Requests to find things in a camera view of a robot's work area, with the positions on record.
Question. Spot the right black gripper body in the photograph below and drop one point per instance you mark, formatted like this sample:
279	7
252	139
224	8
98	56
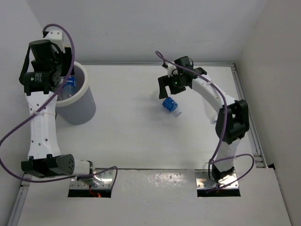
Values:
176	84

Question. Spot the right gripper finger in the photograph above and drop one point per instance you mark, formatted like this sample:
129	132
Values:
162	92
163	81

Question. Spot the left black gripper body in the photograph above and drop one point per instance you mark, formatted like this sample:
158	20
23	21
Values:
62	62

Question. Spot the blue label water bottle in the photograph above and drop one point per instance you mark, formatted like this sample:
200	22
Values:
172	107
69	88

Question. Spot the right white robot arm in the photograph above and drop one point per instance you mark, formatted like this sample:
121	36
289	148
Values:
232	115

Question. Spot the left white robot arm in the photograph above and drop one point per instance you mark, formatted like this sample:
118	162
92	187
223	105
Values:
43	67

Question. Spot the white round plastic bin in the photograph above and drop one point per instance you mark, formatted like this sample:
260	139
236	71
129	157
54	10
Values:
80	107

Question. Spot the clear crushed bottle white cap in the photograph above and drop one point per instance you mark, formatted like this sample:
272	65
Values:
213	117

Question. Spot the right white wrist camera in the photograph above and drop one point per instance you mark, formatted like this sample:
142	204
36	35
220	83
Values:
171	69

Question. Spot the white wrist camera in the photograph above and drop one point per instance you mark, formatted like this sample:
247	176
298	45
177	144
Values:
171	69
56	37

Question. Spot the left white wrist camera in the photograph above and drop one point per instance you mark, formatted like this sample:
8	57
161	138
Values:
56	37

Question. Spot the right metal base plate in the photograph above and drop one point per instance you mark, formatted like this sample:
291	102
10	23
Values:
204	183

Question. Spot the metal base plate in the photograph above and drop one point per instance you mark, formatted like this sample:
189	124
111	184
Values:
204	183
101	181

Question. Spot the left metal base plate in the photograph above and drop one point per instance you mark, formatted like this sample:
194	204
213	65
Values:
101	181

